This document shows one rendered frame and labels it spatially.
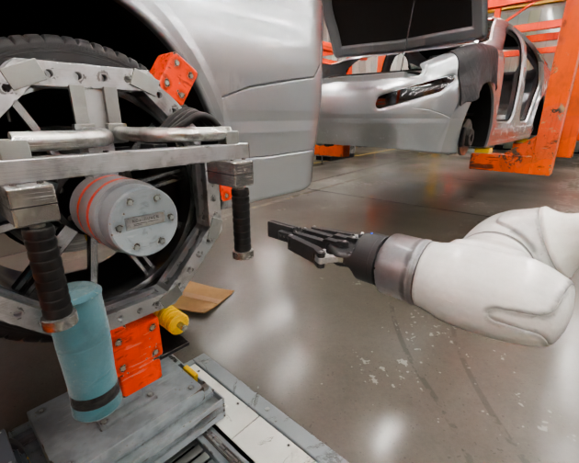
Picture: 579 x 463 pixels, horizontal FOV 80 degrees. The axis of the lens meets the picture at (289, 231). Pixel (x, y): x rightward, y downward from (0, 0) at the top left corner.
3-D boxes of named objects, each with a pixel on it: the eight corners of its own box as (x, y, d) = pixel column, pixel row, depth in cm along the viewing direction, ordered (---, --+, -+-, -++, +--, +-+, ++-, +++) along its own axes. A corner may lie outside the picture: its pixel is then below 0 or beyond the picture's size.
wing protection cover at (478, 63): (459, 107, 328) (468, 47, 312) (494, 107, 309) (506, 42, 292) (430, 106, 278) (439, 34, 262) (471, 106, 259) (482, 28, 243)
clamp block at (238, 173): (226, 179, 75) (225, 154, 74) (255, 185, 69) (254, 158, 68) (207, 183, 72) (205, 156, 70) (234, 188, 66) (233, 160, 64)
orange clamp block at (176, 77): (165, 107, 83) (181, 75, 84) (183, 107, 78) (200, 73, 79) (140, 87, 77) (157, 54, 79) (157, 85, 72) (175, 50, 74)
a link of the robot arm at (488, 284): (404, 325, 45) (442, 287, 54) (551, 385, 35) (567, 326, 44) (413, 247, 41) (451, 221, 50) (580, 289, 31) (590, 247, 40)
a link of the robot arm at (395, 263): (433, 291, 51) (395, 279, 55) (442, 233, 48) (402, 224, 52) (406, 316, 45) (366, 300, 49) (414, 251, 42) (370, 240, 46)
